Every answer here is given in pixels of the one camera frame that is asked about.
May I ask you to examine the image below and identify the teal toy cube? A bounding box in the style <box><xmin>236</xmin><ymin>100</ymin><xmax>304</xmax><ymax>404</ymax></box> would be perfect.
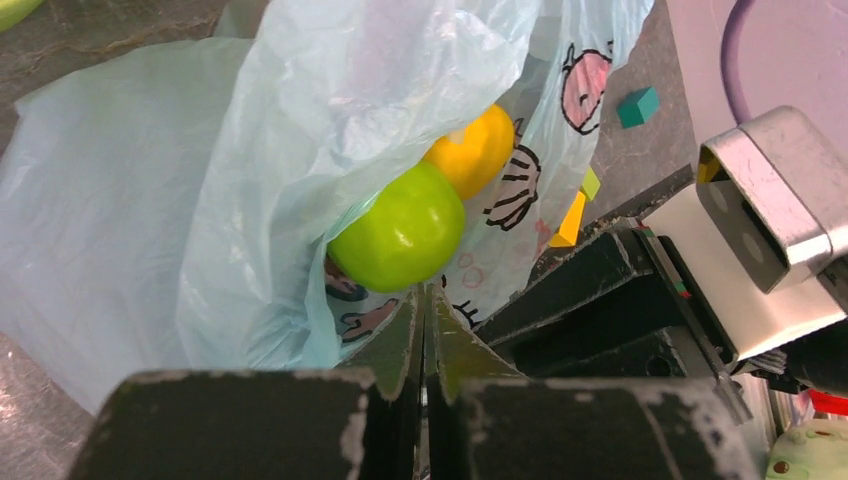
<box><xmin>616</xmin><ymin>86</ymin><xmax>660</xmax><ymax>129</ymax></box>

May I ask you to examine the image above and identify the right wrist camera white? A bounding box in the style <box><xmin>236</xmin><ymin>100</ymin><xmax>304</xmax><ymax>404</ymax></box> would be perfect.
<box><xmin>645</xmin><ymin>106</ymin><xmax>847</xmax><ymax>359</ymax></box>

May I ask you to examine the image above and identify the green toy block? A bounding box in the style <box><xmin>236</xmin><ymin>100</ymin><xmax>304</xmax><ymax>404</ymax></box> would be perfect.
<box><xmin>580</xmin><ymin>167</ymin><xmax>601</xmax><ymax>202</ymax></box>

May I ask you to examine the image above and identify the lime green plastic tray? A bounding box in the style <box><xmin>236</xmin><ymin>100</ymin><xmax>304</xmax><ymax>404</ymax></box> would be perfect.
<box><xmin>0</xmin><ymin>0</ymin><xmax>43</xmax><ymax>32</ymax></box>

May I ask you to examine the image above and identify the light blue printed plastic bag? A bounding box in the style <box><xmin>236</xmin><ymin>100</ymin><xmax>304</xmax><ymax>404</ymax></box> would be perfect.
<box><xmin>1</xmin><ymin>1</ymin><xmax>653</xmax><ymax>412</ymax></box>

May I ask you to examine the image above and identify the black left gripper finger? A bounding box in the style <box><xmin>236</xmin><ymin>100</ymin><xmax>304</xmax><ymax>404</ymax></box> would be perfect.
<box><xmin>69</xmin><ymin>289</ymin><xmax>425</xmax><ymax>479</ymax></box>

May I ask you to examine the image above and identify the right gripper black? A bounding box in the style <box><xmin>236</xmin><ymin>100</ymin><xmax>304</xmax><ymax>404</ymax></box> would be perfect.
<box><xmin>425</xmin><ymin>226</ymin><xmax>847</xmax><ymax>479</ymax></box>

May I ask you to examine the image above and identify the yellow toy block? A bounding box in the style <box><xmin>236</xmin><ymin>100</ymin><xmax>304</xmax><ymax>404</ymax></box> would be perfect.
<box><xmin>550</xmin><ymin>191</ymin><xmax>587</xmax><ymax>248</ymax></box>

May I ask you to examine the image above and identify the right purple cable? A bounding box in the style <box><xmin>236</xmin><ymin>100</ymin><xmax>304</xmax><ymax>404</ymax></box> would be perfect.
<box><xmin>720</xmin><ymin>0</ymin><xmax>763</xmax><ymax>126</ymax></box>

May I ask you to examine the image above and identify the green fake apple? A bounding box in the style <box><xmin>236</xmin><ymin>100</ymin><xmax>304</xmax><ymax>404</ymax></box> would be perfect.
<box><xmin>327</xmin><ymin>162</ymin><xmax>465</xmax><ymax>293</ymax></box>

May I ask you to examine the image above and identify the yellow fake fruit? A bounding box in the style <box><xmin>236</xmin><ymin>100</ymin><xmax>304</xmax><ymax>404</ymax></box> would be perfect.
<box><xmin>422</xmin><ymin>104</ymin><xmax>514</xmax><ymax>200</ymax></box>

